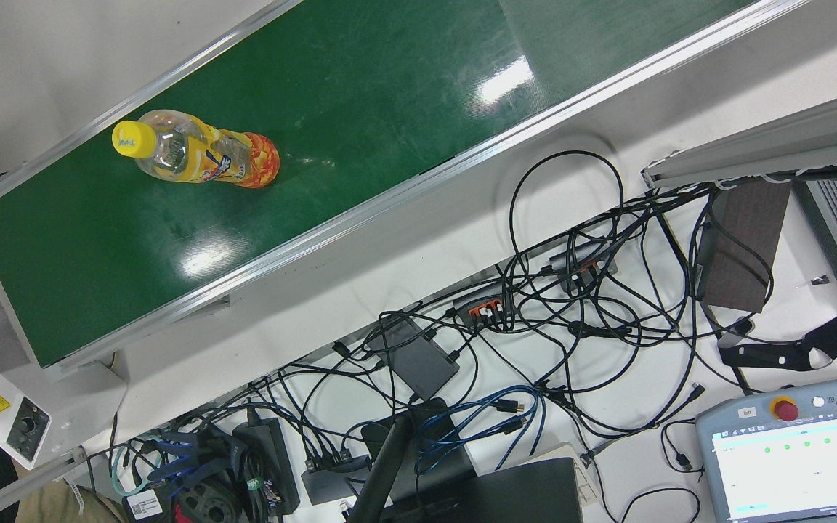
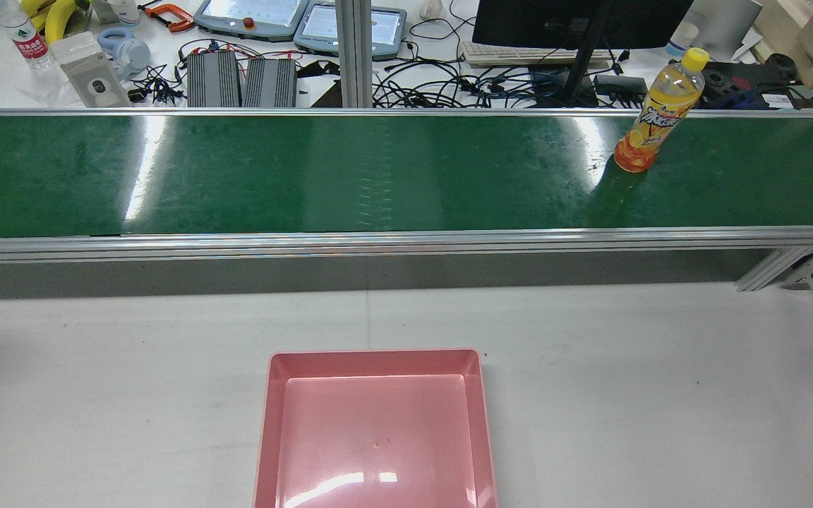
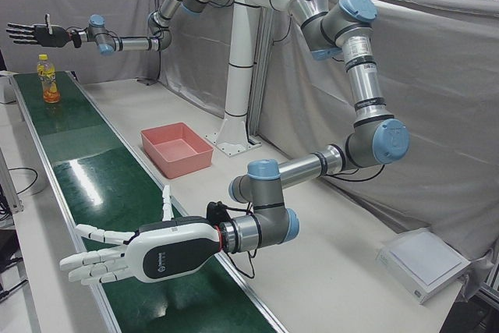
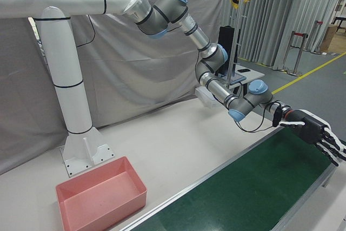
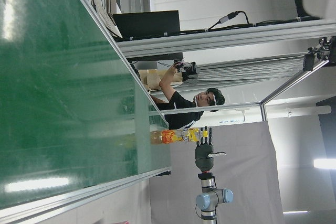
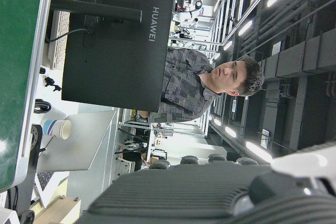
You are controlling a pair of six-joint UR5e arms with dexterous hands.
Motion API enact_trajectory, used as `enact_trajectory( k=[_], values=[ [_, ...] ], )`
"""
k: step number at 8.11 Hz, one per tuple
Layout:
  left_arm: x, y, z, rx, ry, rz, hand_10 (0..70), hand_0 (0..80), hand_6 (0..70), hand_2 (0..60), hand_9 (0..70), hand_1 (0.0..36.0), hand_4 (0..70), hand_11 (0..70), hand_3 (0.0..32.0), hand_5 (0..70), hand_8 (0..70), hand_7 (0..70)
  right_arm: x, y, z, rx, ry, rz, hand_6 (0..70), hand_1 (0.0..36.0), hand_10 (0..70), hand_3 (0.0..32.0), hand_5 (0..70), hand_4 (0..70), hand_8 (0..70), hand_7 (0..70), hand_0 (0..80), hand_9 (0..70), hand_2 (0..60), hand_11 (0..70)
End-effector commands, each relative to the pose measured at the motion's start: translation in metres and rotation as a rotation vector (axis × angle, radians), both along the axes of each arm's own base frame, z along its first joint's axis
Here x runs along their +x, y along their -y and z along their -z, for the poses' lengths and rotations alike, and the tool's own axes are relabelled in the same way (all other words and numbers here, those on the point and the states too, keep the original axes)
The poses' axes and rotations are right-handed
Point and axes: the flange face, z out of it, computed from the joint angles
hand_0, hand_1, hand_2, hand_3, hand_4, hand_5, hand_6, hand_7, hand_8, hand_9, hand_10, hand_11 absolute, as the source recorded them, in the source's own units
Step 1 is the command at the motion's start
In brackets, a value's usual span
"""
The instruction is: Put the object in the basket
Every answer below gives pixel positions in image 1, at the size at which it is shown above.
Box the black docking hub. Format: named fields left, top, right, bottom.
left=301, top=450, right=372, bottom=506

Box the black Huawei monitor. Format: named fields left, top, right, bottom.
left=389, top=458, right=585, bottom=523

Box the gray robot teach pendant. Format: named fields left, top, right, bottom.
left=695, top=376, right=837, bottom=523

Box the aluminium profile beam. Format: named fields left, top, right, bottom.
left=642, top=84, right=837, bottom=191

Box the white label tag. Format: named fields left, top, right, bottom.
left=123, top=488, right=165, bottom=521

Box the teal cable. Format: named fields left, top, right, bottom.
left=110, top=445, right=154, bottom=495

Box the blue cable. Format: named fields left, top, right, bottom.
left=415, top=385, right=546, bottom=473

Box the long looped black cable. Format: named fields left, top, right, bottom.
left=509, top=150, right=624, bottom=291

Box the dark brown block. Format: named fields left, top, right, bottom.
left=698, top=179, right=793, bottom=315

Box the black monitor stand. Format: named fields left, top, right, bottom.
left=346, top=398, right=479, bottom=523

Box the black power brick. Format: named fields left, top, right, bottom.
left=233, top=418, right=302, bottom=516

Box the white keyboard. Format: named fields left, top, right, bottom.
left=535, top=442, right=599, bottom=507

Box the green conveyor belt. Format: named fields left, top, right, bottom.
left=0, top=0, right=812, bottom=382

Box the white conveyor speed control box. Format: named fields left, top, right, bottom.
left=0, top=361, right=129, bottom=471

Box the black hub with orange ports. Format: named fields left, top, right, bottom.
left=452, top=282, right=514, bottom=329

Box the flat dark gray adapter box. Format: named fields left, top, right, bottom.
left=371, top=317, right=461, bottom=402

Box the yellow-capped orange drink bottle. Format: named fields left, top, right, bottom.
left=111, top=109, right=280, bottom=190

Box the gray usb hub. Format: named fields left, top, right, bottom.
left=549, top=243, right=619, bottom=288

